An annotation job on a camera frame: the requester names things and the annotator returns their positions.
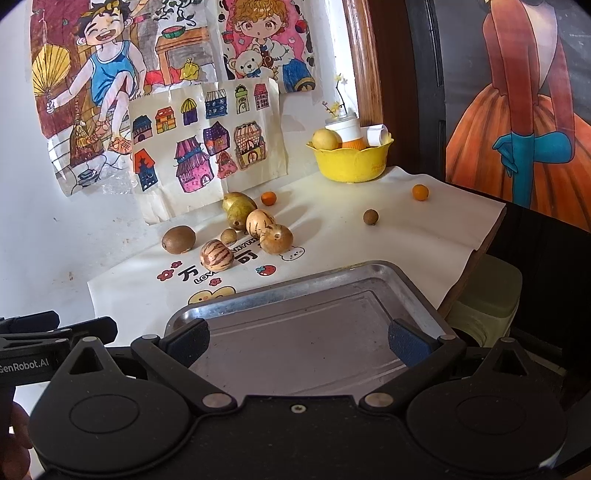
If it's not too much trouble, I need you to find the black dark door panel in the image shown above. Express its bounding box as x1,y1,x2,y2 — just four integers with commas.
405,0,447,181

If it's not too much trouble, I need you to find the white rolled paper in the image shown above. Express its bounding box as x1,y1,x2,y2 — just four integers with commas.
365,124,392,147

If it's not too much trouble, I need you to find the small brown longan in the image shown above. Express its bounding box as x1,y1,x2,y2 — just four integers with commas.
219,228,238,245
363,209,380,226

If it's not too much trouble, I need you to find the yellow flower twig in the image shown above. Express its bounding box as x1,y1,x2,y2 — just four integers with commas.
322,73,349,119

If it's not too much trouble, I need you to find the green plastic stool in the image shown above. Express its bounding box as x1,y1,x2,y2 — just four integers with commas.
447,255,522,348

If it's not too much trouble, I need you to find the striped pepino melon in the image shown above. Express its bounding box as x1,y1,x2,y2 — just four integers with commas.
245,209,276,239
200,239,235,272

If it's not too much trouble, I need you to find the orange dress lady poster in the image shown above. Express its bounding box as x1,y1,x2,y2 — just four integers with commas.
446,1,590,230

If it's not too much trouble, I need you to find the yellow plastic bowl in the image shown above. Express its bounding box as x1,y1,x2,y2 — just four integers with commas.
307,136,394,183

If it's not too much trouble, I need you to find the white orange jar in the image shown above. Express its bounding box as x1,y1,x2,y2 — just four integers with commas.
325,111,368,150

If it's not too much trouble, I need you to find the boy with fan drawing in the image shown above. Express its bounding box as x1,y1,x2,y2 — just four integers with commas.
30,0,216,196

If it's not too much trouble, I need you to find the metal baking tray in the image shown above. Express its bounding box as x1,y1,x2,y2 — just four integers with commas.
165,261,452,401

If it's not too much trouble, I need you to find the brown wooden door frame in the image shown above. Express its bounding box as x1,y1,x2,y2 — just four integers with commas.
342,1,406,167

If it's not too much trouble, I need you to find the person's left hand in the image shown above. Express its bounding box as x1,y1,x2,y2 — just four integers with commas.
1,402,33,480

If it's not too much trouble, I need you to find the small orange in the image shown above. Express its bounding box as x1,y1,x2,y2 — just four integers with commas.
260,191,277,206
412,184,430,201

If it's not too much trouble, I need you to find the brown kiwi fruit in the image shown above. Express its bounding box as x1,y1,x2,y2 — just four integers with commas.
161,225,197,255

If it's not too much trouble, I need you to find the green yellow pear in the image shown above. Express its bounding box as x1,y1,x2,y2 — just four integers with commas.
222,192,257,215

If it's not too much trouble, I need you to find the girl with bear drawing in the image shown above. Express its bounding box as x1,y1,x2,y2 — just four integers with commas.
216,0,317,94

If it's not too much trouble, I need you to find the brown round pear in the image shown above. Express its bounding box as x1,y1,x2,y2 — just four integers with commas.
259,224,294,255

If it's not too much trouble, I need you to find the white printed table mat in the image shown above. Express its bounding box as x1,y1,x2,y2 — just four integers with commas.
89,168,505,344

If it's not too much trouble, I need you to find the colourful houses drawing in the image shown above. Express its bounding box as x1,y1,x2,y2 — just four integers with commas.
129,77,287,225

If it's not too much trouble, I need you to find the yellow fruit in bowl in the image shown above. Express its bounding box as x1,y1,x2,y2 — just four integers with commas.
311,128,342,150

